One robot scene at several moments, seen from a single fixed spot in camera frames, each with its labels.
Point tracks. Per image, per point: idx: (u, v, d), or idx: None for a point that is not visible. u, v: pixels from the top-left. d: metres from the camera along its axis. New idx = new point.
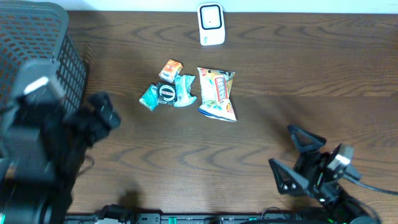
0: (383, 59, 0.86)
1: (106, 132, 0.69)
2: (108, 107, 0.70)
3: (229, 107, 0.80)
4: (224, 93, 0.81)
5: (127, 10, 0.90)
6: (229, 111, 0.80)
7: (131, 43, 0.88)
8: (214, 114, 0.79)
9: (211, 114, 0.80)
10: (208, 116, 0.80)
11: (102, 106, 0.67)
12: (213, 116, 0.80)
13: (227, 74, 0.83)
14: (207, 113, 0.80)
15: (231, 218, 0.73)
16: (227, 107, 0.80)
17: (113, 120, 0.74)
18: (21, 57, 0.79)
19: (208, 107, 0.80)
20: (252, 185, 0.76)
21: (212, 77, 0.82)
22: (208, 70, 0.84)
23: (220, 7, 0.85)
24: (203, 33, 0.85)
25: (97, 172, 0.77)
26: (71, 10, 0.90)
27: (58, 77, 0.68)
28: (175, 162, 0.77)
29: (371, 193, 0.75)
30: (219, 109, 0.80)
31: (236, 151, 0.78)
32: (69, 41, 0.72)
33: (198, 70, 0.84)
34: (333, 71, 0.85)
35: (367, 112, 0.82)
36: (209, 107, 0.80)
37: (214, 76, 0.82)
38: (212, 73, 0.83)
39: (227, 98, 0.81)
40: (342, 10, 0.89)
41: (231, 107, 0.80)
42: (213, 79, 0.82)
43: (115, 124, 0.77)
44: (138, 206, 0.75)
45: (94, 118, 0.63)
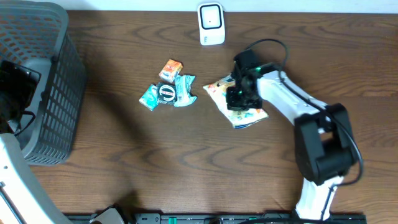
0: (384, 58, 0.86)
1: (80, 68, 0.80)
2: (79, 58, 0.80)
3: (257, 108, 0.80)
4: None
5: (127, 10, 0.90)
6: (260, 111, 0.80)
7: (131, 42, 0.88)
8: (250, 122, 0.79)
9: (247, 123, 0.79)
10: (245, 126, 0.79)
11: (78, 58, 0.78)
12: (249, 124, 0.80)
13: None
14: (244, 124, 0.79)
15: (231, 218, 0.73)
16: (256, 108, 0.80)
17: (79, 63, 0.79)
18: (21, 56, 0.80)
19: (240, 119, 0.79)
20: (252, 185, 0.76)
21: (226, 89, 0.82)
22: (216, 84, 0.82)
23: (220, 7, 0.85)
24: (203, 33, 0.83)
25: (97, 171, 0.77)
26: (71, 10, 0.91)
27: (58, 77, 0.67)
28: (175, 162, 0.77)
29: (370, 193, 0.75)
30: (250, 115, 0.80)
31: (235, 151, 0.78)
32: (69, 40, 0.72)
33: (206, 89, 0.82)
34: (332, 70, 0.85)
35: (369, 112, 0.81)
36: (240, 118, 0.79)
37: (227, 88, 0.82)
38: (223, 85, 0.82)
39: None
40: (342, 9, 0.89)
41: (259, 107, 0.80)
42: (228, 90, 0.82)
43: (80, 65, 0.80)
44: (137, 206, 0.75)
45: (78, 61, 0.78)
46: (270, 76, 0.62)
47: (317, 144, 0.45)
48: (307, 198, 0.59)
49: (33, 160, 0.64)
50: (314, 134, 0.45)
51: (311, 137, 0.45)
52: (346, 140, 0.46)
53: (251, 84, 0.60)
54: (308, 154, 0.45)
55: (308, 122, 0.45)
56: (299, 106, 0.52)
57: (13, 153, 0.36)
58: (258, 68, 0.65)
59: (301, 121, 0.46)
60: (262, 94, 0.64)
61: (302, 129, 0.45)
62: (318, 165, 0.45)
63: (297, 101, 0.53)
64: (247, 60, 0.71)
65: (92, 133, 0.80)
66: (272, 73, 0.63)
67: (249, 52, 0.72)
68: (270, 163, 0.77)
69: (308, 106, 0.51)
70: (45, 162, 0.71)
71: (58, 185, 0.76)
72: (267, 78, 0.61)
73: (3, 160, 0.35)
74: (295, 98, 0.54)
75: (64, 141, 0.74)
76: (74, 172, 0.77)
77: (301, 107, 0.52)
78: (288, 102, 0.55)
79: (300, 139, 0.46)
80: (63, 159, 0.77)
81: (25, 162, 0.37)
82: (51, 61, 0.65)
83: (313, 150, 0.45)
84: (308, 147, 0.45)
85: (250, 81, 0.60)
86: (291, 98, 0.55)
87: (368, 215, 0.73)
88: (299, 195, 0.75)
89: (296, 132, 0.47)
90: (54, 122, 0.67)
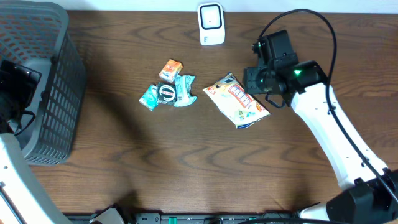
0: (384, 59, 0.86)
1: (80, 68, 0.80)
2: (79, 58, 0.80)
3: (259, 106, 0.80)
4: (245, 97, 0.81)
5: (127, 10, 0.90)
6: (261, 109, 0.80)
7: (131, 43, 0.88)
8: (252, 121, 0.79)
9: (249, 122, 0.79)
10: (248, 126, 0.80)
11: (78, 58, 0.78)
12: (252, 122, 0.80)
13: (234, 79, 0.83)
14: (247, 124, 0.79)
15: (231, 218, 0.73)
16: (258, 107, 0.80)
17: (79, 63, 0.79)
18: (21, 56, 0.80)
19: (242, 119, 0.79)
20: (252, 185, 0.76)
21: (225, 90, 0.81)
22: (215, 86, 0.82)
23: (220, 7, 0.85)
24: (203, 33, 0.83)
25: (97, 171, 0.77)
26: (71, 10, 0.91)
27: (58, 77, 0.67)
28: (175, 162, 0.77)
29: None
30: (252, 114, 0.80)
31: (235, 151, 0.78)
32: (69, 40, 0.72)
33: (206, 92, 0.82)
34: (332, 71, 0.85)
35: (369, 112, 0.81)
36: (242, 119, 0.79)
37: (226, 88, 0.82)
38: (222, 87, 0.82)
39: (252, 99, 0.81)
40: (342, 9, 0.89)
41: (260, 106, 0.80)
42: (227, 91, 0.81)
43: (80, 66, 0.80)
44: (137, 206, 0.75)
45: (78, 61, 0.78)
46: (317, 91, 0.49)
47: (365, 213, 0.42)
48: (318, 214, 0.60)
49: (33, 159, 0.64)
50: (365, 207, 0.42)
51: (362, 208, 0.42)
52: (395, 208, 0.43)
53: (283, 89, 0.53)
54: (353, 221, 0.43)
55: (362, 194, 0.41)
56: (352, 165, 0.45)
57: (13, 154, 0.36)
58: (297, 73, 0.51)
59: (356, 190, 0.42)
60: (298, 110, 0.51)
61: (356, 201, 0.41)
62: None
63: (351, 155, 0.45)
64: (279, 50, 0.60)
65: (92, 133, 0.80)
66: (318, 88, 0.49)
67: (280, 38, 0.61)
68: (270, 164, 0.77)
69: (364, 167, 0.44)
70: (45, 162, 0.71)
71: (58, 185, 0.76)
72: (311, 100, 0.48)
73: (4, 160, 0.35)
74: (349, 150, 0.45)
75: (64, 141, 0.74)
76: (74, 172, 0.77)
77: (356, 168, 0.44)
78: (340, 154, 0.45)
79: (349, 205, 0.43)
80: (63, 159, 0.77)
81: (25, 163, 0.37)
82: (51, 61, 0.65)
83: (359, 218, 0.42)
84: (356, 216, 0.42)
85: (282, 86, 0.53)
86: (342, 145, 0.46)
87: None
88: (300, 195, 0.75)
89: (344, 195, 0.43)
90: (54, 122, 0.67)
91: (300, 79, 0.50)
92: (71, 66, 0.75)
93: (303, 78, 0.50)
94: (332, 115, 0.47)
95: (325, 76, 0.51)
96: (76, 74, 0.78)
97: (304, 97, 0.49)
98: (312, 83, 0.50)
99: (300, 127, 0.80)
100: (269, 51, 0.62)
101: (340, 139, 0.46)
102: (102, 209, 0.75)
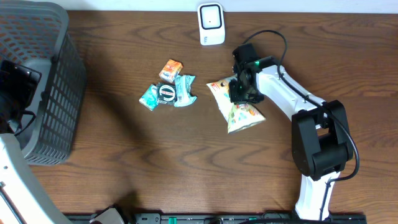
0: (384, 58, 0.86)
1: (81, 69, 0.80)
2: (79, 59, 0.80)
3: (252, 112, 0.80)
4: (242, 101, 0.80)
5: (127, 10, 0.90)
6: (254, 114, 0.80)
7: (131, 43, 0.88)
8: (244, 124, 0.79)
9: (241, 126, 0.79)
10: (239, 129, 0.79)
11: (78, 59, 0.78)
12: (244, 127, 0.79)
13: None
14: (237, 128, 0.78)
15: (231, 218, 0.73)
16: (250, 112, 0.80)
17: (79, 63, 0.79)
18: (21, 56, 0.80)
19: (234, 123, 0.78)
20: (252, 185, 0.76)
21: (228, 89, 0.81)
22: (219, 84, 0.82)
23: (220, 7, 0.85)
24: (203, 33, 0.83)
25: (97, 171, 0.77)
26: (71, 10, 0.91)
27: (58, 77, 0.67)
28: (175, 162, 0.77)
29: (371, 193, 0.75)
30: (244, 118, 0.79)
31: (235, 151, 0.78)
32: (69, 40, 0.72)
33: (209, 87, 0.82)
34: (332, 71, 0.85)
35: (369, 112, 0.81)
36: (234, 122, 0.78)
37: None
38: (225, 86, 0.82)
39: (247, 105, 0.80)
40: (342, 9, 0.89)
41: (253, 111, 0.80)
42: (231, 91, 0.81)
43: (80, 68, 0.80)
44: (137, 206, 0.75)
45: (79, 62, 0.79)
46: (270, 70, 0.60)
47: (314, 139, 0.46)
48: (305, 196, 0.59)
49: (33, 160, 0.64)
50: (311, 132, 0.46)
51: (308, 133, 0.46)
52: (342, 136, 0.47)
53: (249, 78, 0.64)
54: (306, 150, 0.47)
55: (306, 119, 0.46)
56: (297, 102, 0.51)
57: (13, 154, 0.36)
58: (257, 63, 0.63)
59: (299, 116, 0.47)
60: (261, 88, 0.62)
61: (300, 125, 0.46)
62: (314, 160, 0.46)
63: (296, 98, 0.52)
64: (246, 54, 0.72)
65: (92, 133, 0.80)
66: (271, 67, 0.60)
67: (246, 47, 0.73)
68: (270, 163, 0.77)
69: (306, 102, 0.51)
70: (45, 162, 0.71)
71: (58, 184, 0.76)
72: (265, 74, 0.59)
73: (4, 160, 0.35)
74: (293, 94, 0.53)
75: (64, 141, 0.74)
76: (74, 172, 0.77)
77: (300, 104, 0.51)
78: (286, 98, 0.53)
79: (298, 135, 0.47)
80: (63, 159, 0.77)
81: (25, 163, 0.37)
82: (51, 61, 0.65)
83: (310, 146, 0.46)
84: (305, 144, 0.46)
85: (248, 75, 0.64)
86: (288, 94, 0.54)
87: (367, 215, 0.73)
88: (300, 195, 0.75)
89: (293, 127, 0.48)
90: (54, 122, 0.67)
91: (260, 66, 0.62)
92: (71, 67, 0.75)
93: (262, 65, 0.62)
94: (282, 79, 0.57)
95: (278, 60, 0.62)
96: (76, 74, 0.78)
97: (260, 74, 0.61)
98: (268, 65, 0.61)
99: None
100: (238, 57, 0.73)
101: (288, 90, 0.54)
102: (102, 208, 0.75)
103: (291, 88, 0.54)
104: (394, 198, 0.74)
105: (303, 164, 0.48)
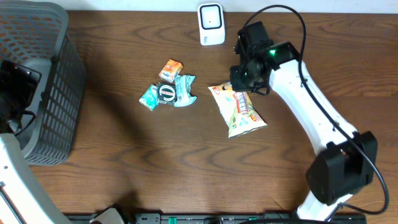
0: (384, 58, 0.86)
1: (81, 70, 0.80)
2: (80, 60, 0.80)
3: (254, 117, 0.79)
4: (244, 106, 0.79)
5: (127, 10, 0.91)
6: (256, 120, 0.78)
7: (131, 43, 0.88)
8: (245, 129, 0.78)
9: (242, 131, 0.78)
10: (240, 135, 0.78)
11: (78, 60, 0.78)
12: (245, 132, 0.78)
13: None
14: (239, 133, 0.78)
15: (231, 218, 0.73)
16: (252, 117, 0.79)
17: (79, 64, 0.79)
18: (21, 57, 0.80)
19: (235, 127, 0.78)
20: (252, 185, 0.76)
21: (229, 94, 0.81)
22: (221, 87, 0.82)
23: (220, 7, 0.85)
24: (204, 33, 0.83)
25: (98, 171, 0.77)
26: (71, 10, 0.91)
27: (58, 78, 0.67)
28: (175, 162, 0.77)
29: (371, 193, 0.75)
30: (245, 123, 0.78)
31: (235, 151, 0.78)
32: (69, 40, 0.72)
33: (211, 90, 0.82)
34: (332, 71, 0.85)
35: (369, 112, 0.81)
36: (235, 127, 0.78)
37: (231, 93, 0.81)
38: (227, 89, 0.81)
39: (249, 110, 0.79)
40: (342, 9, 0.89)
41: (255, 116, 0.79)
42: (232, 96, 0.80)
43: (80, 68, 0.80)
44: (137, 206, 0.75)
45: (79, 63, 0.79)
46: (291, 67, 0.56)
47: (339, 175, 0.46)
48: (312, 206, 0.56)
49: (33, 160, 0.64)
50: (338, 169, 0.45)
51: (335, 170, 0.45)
52: (366, 169, 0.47)
53: (260, 68, 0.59)
54: (329, 185, 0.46)
55: (335, 157, 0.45)
56: (326, 132, 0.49)
57: (12, 153, 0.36)
58: (272, 52, 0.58)
59: (328, 154, 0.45)
60: (274, 85, 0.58)
61: (328, 164, 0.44)
62: (335, 193, 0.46)
63: (323, 121, 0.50)
64: (257, 35, 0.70)
65: (92, 133, 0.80)
66: (292, 65, 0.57)
67: (257, 27, 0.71)
68: (270, 163, 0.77)
69: (335, 131, 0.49)
70: (45, 162, 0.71)
71: (58, 185, 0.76)
72: (285, 74, 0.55)
73: (3, 160, 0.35)
74: (321, 115, 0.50)
75: (64, 141, 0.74)
76: (74, 172, 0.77)
77: (329, 133, 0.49)
78: (312, 117, 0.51)
79: (323, 170, 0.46)
80: (63, 159, 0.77)
81: (25, 162, 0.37)
82: (51, 61, 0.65)
83: (334, 182, 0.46)
84: (330, 180, 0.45)
85: (259, 66, 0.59)
86: (315, 113, 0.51)
87: (367, 214, 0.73)
88: (300, 195, 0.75)
89: (318, 162, 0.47)
90: (54, 122, 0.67)
91: (275, 58, 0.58)
92: (71, 67, 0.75)
93: (278, 56, 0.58)
94: (303, 87, 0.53)
95: (296, 54, 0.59)
96: (76, 74, 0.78)
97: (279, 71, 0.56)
98: (286, 60, 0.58)
99: (300, 127, 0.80)
100: (248, 38, 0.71)
101: (316, 112, 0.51)
102: (102, 208, 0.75)
103: (318, 108, 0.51)
104: (394, 198, 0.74)
105: (321, 193, 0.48)
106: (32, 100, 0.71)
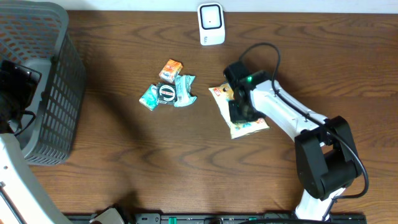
0: (384, 58, 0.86)
1: (81, 70, 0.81)
2: (80, 60, 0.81)
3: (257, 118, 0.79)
4: None
5: (127, 10, 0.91)
6: (259, 122, 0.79)
7: (131, 43, 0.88)
8: (249, 132, 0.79)
9: (245, 134, 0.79)
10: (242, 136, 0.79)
11: (79, 60, 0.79)
12: (248, 134, 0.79)
13: None
14: (242, 135, 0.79)
15: (231, 218, 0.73)
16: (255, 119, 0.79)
17: (79, 64, 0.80)
18: (21, 56, 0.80)
19: (238, 129, 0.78)
20: (252, 185, 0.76)
21: (230, 96, 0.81)
22: (222, 89, 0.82)
23: (220, 7, 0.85)
24: (204, 33, 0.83)
25: (97, 171, 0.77)
26: (71, 10, 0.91)
27: (58, 77, 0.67)
28: (175, 162, 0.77)
29: (371, 193, 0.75)
30: (249, 126, 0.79)
31: (235, 151, 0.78)
32: (69, 40, 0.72)
33: (211, 91, 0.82)
34: (332, 71, 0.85)
35: (369, 112, 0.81)
36: (238, 129, 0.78)
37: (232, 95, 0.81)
38: (227, 91, 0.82)
39: None
40: (342, 9, 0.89)
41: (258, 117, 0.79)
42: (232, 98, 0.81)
43: (80, 68, 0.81)
44: (137, 206, 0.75)
45: (81, 65, 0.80)
46: (265, 85, 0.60)
47: (320, 160, 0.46)
48: (309, 205, 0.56)
49: (33, 160, 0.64)
50: (316, 152, 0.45)
51: (313, 155, 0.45)
52: (347, 153, 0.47)
53: (243, 95, 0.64)
54: (312, 171, 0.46)
55: (310, 140, 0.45)
56: (298, 123, 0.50)
57: (12, 153, 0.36)
58: (249, 78, 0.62)
59: (302, 138, 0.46)
60: (257, 105, 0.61)
61: (304, 147, 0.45)
62: (323, 180, 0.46)
63: (296, 116, 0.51)
64: (239, 74, 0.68)
65: (92, 133, 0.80)
66: (266, 83, 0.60)
67: (235, 66, 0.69)
68: (270, 163, 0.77)
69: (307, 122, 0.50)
70: (45, 162, 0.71)
71: (58, 185, 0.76)
72: (259, 92, 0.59)
73: (4, 160, 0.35)
74: (292, 112, 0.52)
75: (64, 141, 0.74)
76: (74, 172, 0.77)
77: (301, 124, 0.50)
78: (286, 117, 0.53)
79: (303, 157, 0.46)
80: (63, 159, 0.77)
81: (25, 163, 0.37)
82: (51, 61, 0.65)
83: (316, 168, 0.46)
84: (311, 166, 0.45)
85: (242, 93, 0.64)
86: (287, 111, 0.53)
87: (367, 215, 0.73)
88: (300, 195, 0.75)
89: (296, 148, 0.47)
90: (54, 122, 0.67)
91: (252, 82, 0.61)
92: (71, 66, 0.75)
93: (254, 80, 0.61)
94: (277, 97, 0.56)
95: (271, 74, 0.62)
96: (76, 74, 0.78)
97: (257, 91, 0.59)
98: (262, 81, 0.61)
99: None
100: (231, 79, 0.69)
101: (288, 111, 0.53)
102: (102, 208, 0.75)
103: (290, 107, 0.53)
104: (394, 198, 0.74)
105: (311, 186, 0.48)
106: (32, 100, 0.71)
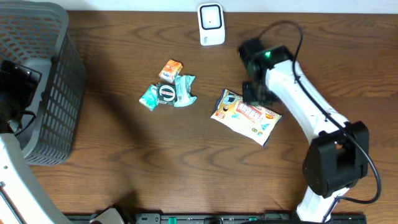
0: (384, 59, 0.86)
1: (80, 70, 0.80)
2: (79, 60, 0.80)
3: (269, 115, 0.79)
4: (254, 111, 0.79)
5: (127, 10, 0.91)
6: (272, 117, 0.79)
7: (131, 43, 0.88)
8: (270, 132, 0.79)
9: (269, 135, 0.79)
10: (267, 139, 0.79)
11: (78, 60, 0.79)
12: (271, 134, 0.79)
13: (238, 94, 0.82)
14: (267, 138, 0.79)
15: (231, 218, 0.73)
16: (268, 116, 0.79)
17: (79, 63, 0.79)
18: (20, 57, 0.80)
19: (261, 135, 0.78)
20: (252, 185, 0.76)
21: (234, 110, 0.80)
22: (222, 109, 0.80)
23: (220, 7, 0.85)
24: (204, 33, 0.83)
25: (98, 171, 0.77)
26: (71, 10, 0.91)
27: (58, 77, 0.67)
28: (175, 162, 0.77)
29: (371, 192, 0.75)
30: (267, 126, 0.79)
31: (235, 152, 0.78)
32: (69, 40, 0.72)
33: (214, 118, 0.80)
34: (332, 71, 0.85)
35: (368, 112, 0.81)
36: (260, 134, 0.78)
37: (234, 108, 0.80)
38: (228, 108, 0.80)
39: (260, 111, 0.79)
40: (341, 9, 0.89)
41: (269, 113, 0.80)
42: (236, 111, 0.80)
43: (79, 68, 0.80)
44: (137, 206, 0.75)
45: (79, 63, 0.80)
46: (284, 66, 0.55)
47: (333, 163, 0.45)
48: (310, 203, 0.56)
49: (33, 160, 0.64)
50: (331, 156, 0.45)
51: (328, 158, 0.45)
52: (360, 158, 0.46)
53: (257, 70, 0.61)
54: (322, 173, 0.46)
55: (327, 144, 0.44)
56: (317, 122, 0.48)
57: (13, 153, 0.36)
58: (267, 54, 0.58)
59: (319, 141, 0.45)
60: (270, 84, 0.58)
61: (320, 150, 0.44)
62: (329, 182, 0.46)
63: (316, 113, 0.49)
64: (252, 49, 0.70)
65: (92, 133, 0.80)
66: (286, 65, 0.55)
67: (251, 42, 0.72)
68: (270, 163, 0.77)
69: (327, 122, 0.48)
70: (45, 162, 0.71)
71: (58, 185, 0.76)
72: (278, 73, 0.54)
73: (4, 160, 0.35)
74: (312, 106, 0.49)
75: (64, 141, 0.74)
76: (74, 172, 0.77)
77: (321, 124, 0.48)
78: (305, 110, 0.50)
79: (316, 159, 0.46)
80: (63, 159, 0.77)
81: (25, 163, 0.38)
82: (51, 61, 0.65)
83: (328, 170, 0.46)
84: (323, 168, 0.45)
85: (255, 67, 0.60)
86: (307, 105, 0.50)
87: (367, 215, 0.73)
88: (300, 195, 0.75)
89: (311, 149, 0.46)
90: (54, 122, 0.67)
91: (270, 59, 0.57)
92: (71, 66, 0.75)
93: (273, 59, 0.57)
94: (297, 83, 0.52)
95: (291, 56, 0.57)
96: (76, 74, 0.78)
97: (274, 71, 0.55)
98: (280, 61, 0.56)
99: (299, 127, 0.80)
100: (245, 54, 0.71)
101: (308, 105, 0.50)
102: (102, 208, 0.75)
103: (310, 100, 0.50)
104: (394, 198, 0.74)
105: (317, 185, 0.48)
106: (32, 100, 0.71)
